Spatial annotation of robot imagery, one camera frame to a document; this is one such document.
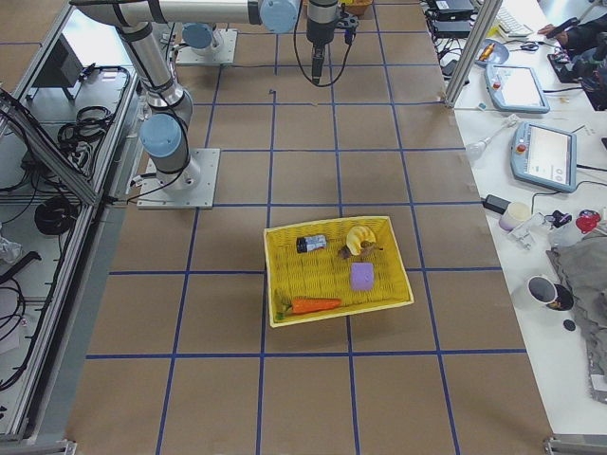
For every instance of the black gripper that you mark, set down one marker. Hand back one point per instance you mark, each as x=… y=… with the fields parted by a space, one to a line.
x=317 y=32

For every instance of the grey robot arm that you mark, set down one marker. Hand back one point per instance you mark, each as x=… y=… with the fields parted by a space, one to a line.
x=202 y=38
x=134 y=20

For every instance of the brown wicker basket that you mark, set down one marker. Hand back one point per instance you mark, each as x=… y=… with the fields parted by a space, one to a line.
x=357 y=7

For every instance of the blue bowl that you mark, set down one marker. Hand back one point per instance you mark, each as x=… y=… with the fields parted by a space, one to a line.
x=491 y=52

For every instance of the small dark bottle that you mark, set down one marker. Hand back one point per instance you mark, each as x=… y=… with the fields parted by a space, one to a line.
x=307 y=244

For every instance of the far teach pendant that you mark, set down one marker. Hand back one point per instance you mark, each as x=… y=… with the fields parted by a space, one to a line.
x=515 y=89

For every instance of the teach pendant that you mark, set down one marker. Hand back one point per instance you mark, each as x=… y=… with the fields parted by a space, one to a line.
x=544 y=156
x=515 y=89

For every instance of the brown toy snail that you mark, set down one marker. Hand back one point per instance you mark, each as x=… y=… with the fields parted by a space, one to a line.
x=366 y=248

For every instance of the yellow plastic basket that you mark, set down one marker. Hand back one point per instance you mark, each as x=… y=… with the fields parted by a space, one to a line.
x=323 y=274

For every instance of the purple foam block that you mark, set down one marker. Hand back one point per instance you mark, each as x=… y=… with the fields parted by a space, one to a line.
x=362 y=276

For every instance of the black power adapter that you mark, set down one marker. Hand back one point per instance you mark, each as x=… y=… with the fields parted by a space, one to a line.
x=495 y=204

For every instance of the near teach pendant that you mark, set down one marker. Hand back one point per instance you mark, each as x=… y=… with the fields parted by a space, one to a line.
x=544 y=156

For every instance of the white purple cup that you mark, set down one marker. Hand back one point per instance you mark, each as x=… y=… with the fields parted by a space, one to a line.
x=514 y=215

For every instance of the orange toy carrot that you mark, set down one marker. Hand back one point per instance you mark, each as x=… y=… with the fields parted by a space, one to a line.
x=302 y=306

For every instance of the black monitor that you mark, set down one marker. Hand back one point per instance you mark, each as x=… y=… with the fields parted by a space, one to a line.
x=62 y=70

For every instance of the red round object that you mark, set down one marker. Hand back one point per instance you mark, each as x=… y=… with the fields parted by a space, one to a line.
x=587 y=220

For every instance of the grey cloth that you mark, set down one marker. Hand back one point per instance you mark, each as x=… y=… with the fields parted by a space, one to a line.
x=581 y=268

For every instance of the white mug dark inside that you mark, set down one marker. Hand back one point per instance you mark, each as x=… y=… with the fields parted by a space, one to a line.
x=551 y=295

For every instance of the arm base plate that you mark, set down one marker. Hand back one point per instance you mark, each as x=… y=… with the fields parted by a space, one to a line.
x=220 y=50
x=194 y=188

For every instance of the aluminium frame post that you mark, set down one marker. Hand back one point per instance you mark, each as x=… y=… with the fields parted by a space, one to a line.
x=482 y=25

